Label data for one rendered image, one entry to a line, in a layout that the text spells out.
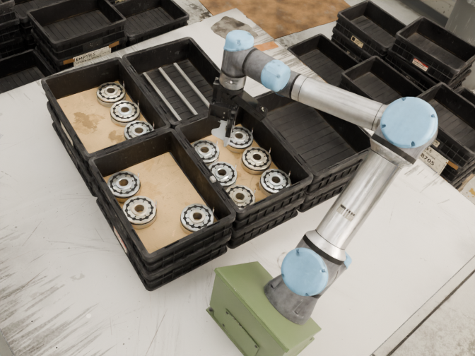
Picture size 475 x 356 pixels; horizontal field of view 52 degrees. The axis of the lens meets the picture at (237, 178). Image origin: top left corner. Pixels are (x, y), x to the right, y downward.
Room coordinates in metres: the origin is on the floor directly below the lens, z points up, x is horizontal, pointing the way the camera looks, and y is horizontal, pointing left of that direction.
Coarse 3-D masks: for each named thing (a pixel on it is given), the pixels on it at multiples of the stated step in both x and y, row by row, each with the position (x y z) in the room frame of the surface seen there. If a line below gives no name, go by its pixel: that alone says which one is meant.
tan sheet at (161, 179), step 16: (160, 160) 1.03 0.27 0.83; (144, 176) 0.96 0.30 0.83; (160, 176) 0.97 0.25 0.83; (176, 176) 0.98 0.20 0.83; (144, 192) 0.89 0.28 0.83; (160, 192) 0.91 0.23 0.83; (176, 192) 0.92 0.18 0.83; (192, 192) 0.93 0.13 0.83; (160, 208) 0.84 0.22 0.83; (176, 208) 0.86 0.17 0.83; (160, 224) 0.79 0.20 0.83; (176, 224) 0.80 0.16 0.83; (144, 240) 0.72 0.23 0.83; (160, 240) 0.73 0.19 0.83; (176, 240) 0.74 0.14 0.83
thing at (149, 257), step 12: (168, 132) 1.08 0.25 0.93; (132, 144) 0.99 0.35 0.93; (180, 144) 1.04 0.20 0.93; (96, 156) 0.92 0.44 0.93; (192, 156) 1.00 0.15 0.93; (96, 168) 0.87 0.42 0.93; (108, 192) 0.80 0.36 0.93; (216, 192) 0.88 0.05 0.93; (228, 204) 0.84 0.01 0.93; (120, 216) 0.73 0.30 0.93; (228, 216) 0.80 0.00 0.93; (132, 228) 0.70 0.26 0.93; (204, 228) 0.74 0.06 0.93; (216, 228) 0.76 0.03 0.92; (180, 240) 0.69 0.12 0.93; (192, 240) 0.71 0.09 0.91; (144, 252) 0.63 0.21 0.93; (156, 252) 0.64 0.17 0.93; (168, 252) 0.65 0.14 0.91
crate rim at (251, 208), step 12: (192, 120) 1.15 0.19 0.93; (264, 120) 1.22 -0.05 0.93; (180, 132) 1.09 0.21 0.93; (204, 168) 0.96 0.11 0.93; (216, 180) 0.92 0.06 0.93; (276, 192) 0.92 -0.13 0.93; (288, 192) 0.94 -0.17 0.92; (252, 204) 0.86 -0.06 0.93; (264, 204) 0.88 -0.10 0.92; (240, 216) 0.82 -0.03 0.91
